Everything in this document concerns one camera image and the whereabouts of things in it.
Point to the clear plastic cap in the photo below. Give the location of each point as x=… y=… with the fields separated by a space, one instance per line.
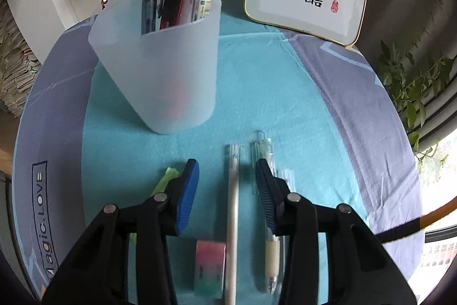
x=286 y=176

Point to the grey curtain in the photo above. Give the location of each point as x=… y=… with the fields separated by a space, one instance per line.
x=439 y=119

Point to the green leafy plant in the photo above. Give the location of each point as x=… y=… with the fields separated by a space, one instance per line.
x=410 y=90

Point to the frosted plastic cup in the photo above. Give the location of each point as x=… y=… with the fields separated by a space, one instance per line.
x=160 y=83

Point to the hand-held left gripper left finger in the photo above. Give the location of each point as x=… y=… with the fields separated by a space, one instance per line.
x=187 y=197

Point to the pile of papers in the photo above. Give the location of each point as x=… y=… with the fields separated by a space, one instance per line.
x=14 y=69

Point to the white pen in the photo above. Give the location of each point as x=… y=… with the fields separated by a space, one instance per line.
x=232 y=219

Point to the blue and grey tablecloth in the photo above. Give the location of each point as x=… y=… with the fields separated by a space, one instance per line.
x=285 y=94

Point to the green highlighter pen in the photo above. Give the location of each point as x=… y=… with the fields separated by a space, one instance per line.
x=162 y=183

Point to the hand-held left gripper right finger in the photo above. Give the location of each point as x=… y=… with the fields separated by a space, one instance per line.
x=266 y=197

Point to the pink and green eraser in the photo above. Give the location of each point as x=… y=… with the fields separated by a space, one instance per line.
x=210 y=265

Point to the pale green gel pen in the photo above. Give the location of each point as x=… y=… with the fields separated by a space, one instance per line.
x=271 y=251

